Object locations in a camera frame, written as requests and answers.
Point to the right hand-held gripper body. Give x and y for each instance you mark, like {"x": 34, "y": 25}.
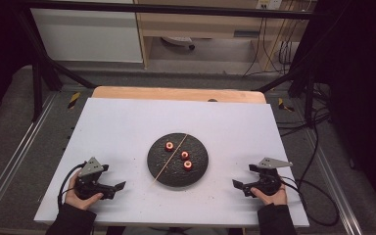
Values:
{"x": 269, "y": 181}

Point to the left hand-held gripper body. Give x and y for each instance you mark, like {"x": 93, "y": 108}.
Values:
{"x": 89, "y": 184}

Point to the round black stone plate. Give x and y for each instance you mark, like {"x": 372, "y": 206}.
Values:
{"x": 176, "y": 173}

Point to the thin wooden skewer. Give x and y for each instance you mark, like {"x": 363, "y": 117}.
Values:
{"x": 171, "y": 158}

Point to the person's right hand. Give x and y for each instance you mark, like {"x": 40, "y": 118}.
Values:
{"x": 275, "y": 199}

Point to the person's left hand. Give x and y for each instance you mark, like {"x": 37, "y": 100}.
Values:
{"x": 78, "y": 201}

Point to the white foam board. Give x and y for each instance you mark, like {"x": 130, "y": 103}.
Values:
{"x": 117, "y": 130}

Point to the yellow black tape strip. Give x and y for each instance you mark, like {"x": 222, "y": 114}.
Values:
{"x": 285, "y": 105}
{"x": 74, "y": 100}

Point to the person's grey lap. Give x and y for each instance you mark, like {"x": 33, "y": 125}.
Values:
{"x": 176, "y": 231}

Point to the wooden table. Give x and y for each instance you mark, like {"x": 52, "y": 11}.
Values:
{"x": 176, "y": 94}

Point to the white cabinet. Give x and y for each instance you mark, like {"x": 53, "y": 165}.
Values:
{"x": 88, "y": 36}

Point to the white chair base with caster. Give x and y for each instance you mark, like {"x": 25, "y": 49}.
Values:
{"x": 178, "y": 40}

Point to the light wooden desk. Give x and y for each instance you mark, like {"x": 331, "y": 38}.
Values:
{"x": 202, "y": 26}

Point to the aluminium floor rail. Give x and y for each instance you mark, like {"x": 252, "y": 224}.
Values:
{"x": 16, "y": 150}
{"x": 333, "y": 176}

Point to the white wall socket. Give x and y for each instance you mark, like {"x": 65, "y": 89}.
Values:
{"x": 269, "y": 4}

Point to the black metal frame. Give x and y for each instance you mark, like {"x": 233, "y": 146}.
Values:
{"x": 163, "y": 9}

